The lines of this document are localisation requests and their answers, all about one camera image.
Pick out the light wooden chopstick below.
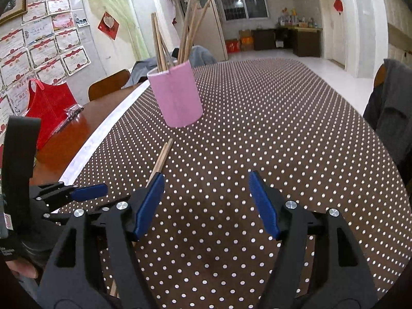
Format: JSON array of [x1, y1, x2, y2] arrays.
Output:
[[109, 140, 171, 298], [150, 138, 174, 181]]

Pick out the red plastic bag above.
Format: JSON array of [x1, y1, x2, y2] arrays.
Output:
[[24, 79, 79, 150]]

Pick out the green curtain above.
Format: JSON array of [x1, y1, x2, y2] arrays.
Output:
[[79, 0, 152, 71]]

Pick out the red square wall decoration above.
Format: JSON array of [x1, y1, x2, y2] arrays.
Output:
[[97, 11, 120, 41]]

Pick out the bottles on cabinet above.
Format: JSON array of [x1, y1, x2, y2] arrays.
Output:
[[278, 6, 319, 29]]

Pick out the wall of framed certificates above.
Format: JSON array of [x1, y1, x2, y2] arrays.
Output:
[[0, 0, 92, 136]]

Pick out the brown dotted tablecloth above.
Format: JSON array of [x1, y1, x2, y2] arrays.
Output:
[[58, 57, 412, 309]]

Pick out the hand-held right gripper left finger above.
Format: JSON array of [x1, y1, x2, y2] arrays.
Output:
[[35, 174, 165, 309]]

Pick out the pink cup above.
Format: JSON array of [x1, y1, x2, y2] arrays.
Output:
[[147, 61, 204, 127]]

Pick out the dark low cabinet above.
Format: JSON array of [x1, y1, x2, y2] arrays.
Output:
[[251, 26, 322, 58]]

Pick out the grey jacket on chair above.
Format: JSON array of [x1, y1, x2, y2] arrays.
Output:
[[363, 58, 412, 169]]

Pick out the bunch of wooden chopsticks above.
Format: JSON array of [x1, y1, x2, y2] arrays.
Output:
[[151, 0, 212, 71]]

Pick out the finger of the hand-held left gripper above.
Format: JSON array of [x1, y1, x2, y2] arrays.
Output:
[[32, 183, 108, 207], [42, 204, 111, 224]]

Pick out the person's left hand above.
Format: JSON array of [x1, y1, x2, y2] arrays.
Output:
[[6, 258, 40, 280]]

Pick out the window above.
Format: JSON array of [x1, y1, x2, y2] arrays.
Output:
[[217, 0, 269, 21]]

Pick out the wooden chair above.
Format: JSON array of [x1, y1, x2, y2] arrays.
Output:
[[88, 68, 131, 102]]

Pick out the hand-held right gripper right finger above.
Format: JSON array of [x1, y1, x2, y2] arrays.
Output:
[[249, 171, 379, 309]]

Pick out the grey cloth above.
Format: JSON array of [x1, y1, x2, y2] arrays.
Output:
[[124, 46, 218, 87]]

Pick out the orange cardboard box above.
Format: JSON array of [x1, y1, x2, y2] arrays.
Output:
[[239, 30, 255, 51]]

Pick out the white door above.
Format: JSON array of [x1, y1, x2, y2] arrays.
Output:
[[315, 0, 347, 69]]

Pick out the white wardrobe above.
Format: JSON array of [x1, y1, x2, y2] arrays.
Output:
[[370, 0, 412, 78]]

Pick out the clear plastic packet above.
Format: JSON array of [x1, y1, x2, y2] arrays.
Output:
[[64, 104, 85, 120]]

